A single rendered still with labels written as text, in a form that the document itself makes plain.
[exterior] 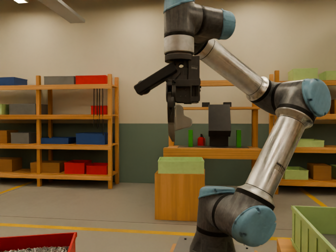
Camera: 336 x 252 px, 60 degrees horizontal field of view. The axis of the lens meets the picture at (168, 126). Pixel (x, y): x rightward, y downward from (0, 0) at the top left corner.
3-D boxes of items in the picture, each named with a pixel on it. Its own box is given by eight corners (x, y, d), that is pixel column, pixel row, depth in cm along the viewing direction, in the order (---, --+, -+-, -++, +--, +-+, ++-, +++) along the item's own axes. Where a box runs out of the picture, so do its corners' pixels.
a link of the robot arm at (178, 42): (162, 34, 69) (165, 43, 77) (162, 54, 69) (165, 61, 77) (194, 34, 68) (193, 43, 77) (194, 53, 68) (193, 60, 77)
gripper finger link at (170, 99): (173, 122, 68) (173, 85, 68) (167, 122, 69) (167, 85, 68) (174, 122, 73) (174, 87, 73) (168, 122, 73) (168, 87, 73)
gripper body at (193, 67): (199, 104, 69) (200, 52, 68) (163, 104, 69) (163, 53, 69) (198, 105, 76) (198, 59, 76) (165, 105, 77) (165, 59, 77)
